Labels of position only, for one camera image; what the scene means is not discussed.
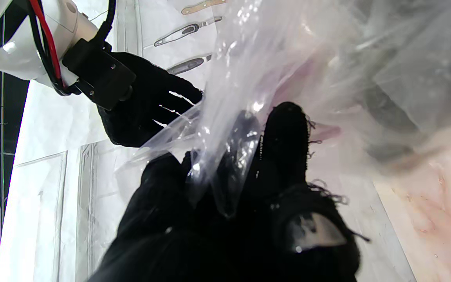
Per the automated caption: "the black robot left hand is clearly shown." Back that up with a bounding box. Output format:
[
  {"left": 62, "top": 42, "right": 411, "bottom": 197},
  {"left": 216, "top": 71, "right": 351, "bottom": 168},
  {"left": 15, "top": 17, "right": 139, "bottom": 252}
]
[{"left": 87, "top": 101, "right": 367, "bottom": 282}]

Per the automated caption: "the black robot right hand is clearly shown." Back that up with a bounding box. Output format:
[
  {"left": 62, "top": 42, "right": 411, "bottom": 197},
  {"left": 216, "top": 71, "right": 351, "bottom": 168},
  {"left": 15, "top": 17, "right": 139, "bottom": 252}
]
[{"left": 96, "top": 51, "right": 204, "bottom": 148}]

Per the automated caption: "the clear plastic bag of tea bags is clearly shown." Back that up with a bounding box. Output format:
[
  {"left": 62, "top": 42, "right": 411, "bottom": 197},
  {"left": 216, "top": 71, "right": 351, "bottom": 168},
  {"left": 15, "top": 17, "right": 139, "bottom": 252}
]
[{"left": 116, "top": 0, "right": 451, "bottom": 218}]

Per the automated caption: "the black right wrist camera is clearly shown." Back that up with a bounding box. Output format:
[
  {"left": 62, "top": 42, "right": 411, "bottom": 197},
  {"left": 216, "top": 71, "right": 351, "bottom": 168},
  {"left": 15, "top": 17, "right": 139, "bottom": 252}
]
[{"left": 62, "top": 38, "right": 137, "bottom": 111}]

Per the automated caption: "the wooden handled knife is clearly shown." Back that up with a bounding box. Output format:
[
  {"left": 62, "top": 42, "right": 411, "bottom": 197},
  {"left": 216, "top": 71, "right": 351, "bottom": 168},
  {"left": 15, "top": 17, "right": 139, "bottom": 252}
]
[{"left": 181, "top": 0, "right": 227, "bottom": 15}]

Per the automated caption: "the red and black right arm cable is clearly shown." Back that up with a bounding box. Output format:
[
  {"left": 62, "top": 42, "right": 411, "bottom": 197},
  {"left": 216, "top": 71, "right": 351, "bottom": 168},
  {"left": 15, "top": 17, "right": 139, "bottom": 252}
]
[{"left": 28, "top": 0, "right": 117, "bottom": 96}]

